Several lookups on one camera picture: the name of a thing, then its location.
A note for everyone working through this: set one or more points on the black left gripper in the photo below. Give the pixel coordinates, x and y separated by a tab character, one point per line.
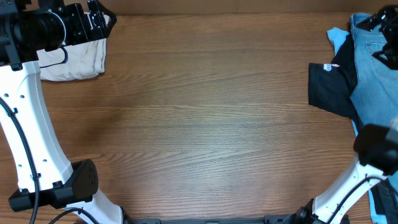
74	15

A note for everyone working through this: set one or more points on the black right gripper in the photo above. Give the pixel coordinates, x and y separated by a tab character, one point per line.
390	15

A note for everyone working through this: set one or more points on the beige khaki shorts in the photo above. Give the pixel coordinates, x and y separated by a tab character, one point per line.
74	62

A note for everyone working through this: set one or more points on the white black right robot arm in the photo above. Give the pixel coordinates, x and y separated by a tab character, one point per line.
374	163

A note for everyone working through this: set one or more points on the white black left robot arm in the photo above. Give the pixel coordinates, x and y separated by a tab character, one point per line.
45	175

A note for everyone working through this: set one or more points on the brown cardboard backboard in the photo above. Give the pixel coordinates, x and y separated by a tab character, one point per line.
168	7

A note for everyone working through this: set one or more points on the light blue garment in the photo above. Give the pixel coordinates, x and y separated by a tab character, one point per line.
337	38

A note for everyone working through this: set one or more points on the blue denim jeans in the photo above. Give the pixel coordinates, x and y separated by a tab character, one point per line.
375	95

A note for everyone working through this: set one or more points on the black printed t-shirt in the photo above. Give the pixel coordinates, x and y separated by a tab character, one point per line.
330	86

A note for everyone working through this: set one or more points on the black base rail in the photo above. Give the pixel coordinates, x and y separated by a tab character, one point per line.
268	219

